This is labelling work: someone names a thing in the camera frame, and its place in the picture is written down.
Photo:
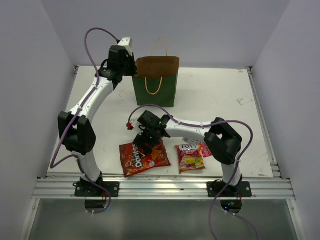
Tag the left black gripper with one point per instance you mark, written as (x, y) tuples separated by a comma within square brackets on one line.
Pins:
[(134, 68)]

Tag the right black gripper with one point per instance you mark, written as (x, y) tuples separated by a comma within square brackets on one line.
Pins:
[(140, 140)]

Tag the red Doritos bag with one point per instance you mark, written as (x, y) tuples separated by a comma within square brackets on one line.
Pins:
[(135, 161)]

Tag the green paper bag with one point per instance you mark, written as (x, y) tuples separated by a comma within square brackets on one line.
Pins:
[(156, 78)]

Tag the Fox's fruits candy bag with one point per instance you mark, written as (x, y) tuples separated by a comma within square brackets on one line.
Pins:
[(190, 158)]

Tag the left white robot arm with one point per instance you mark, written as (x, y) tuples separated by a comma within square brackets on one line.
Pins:
[(75, 126)]

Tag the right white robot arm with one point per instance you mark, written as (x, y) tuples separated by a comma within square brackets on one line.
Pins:
[(222, 140)]

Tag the small pink candy bag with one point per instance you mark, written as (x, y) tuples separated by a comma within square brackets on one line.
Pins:
[(205, 151)]

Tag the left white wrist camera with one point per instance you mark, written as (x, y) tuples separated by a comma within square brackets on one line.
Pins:
[(127, 43)]

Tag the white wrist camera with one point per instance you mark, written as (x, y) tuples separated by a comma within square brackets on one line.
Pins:
[(127, 43), (133, 125)]

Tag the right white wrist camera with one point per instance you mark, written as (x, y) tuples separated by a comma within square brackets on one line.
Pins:
[(133, 125)]

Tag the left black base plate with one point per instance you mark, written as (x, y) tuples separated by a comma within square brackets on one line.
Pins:
[(85, 188)]

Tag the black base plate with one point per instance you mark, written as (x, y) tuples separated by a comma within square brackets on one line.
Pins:
[(243, 189), (85, 188)]

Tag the aluminium frame rail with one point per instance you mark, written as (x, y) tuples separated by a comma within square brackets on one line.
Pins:
[(162, 188)]

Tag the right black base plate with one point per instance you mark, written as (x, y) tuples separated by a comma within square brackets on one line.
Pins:
[(243, 189)]

